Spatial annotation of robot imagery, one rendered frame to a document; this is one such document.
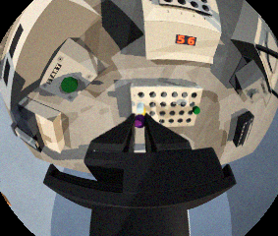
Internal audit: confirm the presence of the beige box with holes on top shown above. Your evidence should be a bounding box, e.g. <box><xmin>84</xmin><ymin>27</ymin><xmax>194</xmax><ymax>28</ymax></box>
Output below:
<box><xmin>140</xmin><ymin>0</ymin><xmax>222</xmax><ymax>64</ymax></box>

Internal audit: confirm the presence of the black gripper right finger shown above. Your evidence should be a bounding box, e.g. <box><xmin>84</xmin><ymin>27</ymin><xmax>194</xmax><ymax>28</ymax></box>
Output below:
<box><xmin>144</xmin><ymin>113</ymin><xmax>192</xmax><ymax>152</ymax></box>

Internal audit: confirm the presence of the beige tube rack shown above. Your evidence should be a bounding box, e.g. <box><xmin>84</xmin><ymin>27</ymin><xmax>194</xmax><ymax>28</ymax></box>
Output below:
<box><xmin>131</xmin><ymin>82</ymin><xmax>203</xmax><ymax>127</ymax></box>

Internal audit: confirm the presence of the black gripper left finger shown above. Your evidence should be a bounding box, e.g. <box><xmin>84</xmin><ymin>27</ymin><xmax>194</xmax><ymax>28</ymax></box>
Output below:
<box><xmin>87</xmin><ymin>113</ymin><xmax>136</xmax><ymax>152</ymax></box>

